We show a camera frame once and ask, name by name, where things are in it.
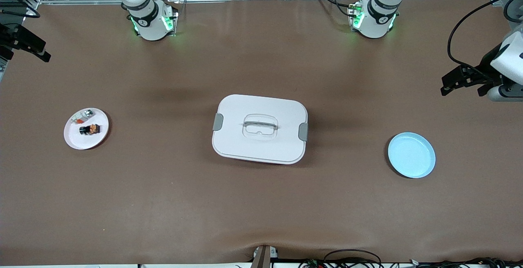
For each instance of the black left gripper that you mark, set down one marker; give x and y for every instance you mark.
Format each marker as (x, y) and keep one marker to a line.
(486, 64)

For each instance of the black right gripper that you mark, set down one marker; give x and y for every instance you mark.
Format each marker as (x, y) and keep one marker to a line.
(9, 39)

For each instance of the orange and black switch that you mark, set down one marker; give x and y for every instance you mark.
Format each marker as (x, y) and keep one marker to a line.
(89, 129)

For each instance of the white lidded box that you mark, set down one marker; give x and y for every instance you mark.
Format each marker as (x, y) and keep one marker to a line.
(261, 145)

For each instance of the light blue round plate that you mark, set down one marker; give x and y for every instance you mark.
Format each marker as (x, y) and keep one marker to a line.
(412, 155)

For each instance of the pink round plate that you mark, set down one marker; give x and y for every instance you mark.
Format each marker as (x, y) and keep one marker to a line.
(88, 139)

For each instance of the small white red switch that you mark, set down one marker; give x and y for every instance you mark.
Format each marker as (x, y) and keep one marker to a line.
(83, 116)

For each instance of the brown camera mount post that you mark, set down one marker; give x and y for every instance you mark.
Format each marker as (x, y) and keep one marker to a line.
(261, 257)

